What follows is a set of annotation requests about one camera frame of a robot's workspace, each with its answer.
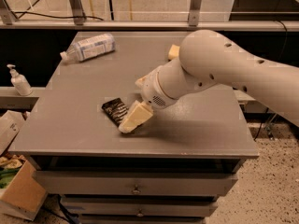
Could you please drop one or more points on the grey drawer cabinet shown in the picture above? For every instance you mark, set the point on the grey drawer cabinet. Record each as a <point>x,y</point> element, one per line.
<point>120,145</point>

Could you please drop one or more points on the black rxbar chocolate bar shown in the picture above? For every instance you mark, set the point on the black rxbar chocolate bar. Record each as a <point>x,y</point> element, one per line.
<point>116,110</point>

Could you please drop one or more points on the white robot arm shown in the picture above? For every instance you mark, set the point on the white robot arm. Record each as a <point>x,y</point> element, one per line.
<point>205,59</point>

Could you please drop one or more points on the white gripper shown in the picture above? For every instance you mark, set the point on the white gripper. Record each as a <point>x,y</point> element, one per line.
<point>150,89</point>

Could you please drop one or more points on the open cardboard box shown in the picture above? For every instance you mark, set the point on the open cardboard box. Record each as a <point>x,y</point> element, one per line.
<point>23,197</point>

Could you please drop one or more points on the white pump dispenser bottle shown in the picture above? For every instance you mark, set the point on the white pump dispenser bottle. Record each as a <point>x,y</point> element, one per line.
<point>19,81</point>

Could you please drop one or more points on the metal railing frame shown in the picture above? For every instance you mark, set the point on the metal railing frame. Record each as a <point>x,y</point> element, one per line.
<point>171,15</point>

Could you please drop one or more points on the clear plastic bottle blue label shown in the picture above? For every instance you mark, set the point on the clear plastic bottle blue label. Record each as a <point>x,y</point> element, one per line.
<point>89,48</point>

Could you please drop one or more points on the yellow sponge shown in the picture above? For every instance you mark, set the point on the yellow sponge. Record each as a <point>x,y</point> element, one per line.
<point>173,52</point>

